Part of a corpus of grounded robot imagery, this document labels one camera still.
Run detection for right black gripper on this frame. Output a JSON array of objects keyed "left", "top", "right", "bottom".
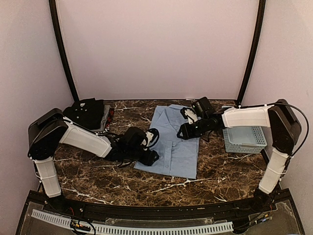
[{"left": 177, "top": 117, "right": 209, "bottom": 140}]

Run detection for light blue long sleeve shirt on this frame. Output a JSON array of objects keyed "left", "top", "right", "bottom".
[{"left": 134, "top": 104, "right": 200, "bottom": 179}]

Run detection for black red printed shirt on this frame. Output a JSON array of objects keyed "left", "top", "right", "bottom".
[{"left": 104, "top": 108, "right": 114, "bottom": 132}]

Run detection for light blue plastic basket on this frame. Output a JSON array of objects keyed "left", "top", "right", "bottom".
[{"left": 222, "top": 105, "right": 268, "bottom": 154}]

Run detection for grey shirt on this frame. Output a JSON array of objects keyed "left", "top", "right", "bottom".
[{"left": 99, "top": 105, "right": 111, "bottom": 132}]

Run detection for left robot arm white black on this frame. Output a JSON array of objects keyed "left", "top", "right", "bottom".
[{"left": 27, "top": 108, "right": 160, "bottom": 213}]

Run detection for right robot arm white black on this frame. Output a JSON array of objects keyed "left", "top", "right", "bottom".
[{"left": 177, "top": 97, "right": 310, "bottom": 212}]

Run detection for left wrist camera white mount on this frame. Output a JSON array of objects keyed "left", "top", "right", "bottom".
[{"left": 141, "top": 128, "right": 160, "bottom": 148}]

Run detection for black front rail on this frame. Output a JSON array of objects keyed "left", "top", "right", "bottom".
[{"left": 26, "top": 189, "right": 291, "bottom": 222}]

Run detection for small circuit board with wires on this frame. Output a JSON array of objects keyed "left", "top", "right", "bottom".
[{"left": 69, "top": 219, "right": 96, "bottom": 234}]

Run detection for white slotted cable duct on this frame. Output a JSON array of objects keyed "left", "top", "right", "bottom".
[{"left": 31, "top": 209, "right": 233, "bottom": 235}]

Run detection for right black frame post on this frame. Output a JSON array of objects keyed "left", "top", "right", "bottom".
[{"left": 236, "top": 0, "right": 266, "bottom": 105}]

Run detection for black frame post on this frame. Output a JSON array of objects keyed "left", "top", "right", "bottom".
[
  {"left": 48, "top": 0, "right": 79, "bottom": 101},
  {"left": 236, "top": 0, "right": 266, "bottom": 105}
]

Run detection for left black frame post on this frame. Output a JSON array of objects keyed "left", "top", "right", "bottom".
[{"left": 48, "top": 0, "right": 79, "bottom": 101}]

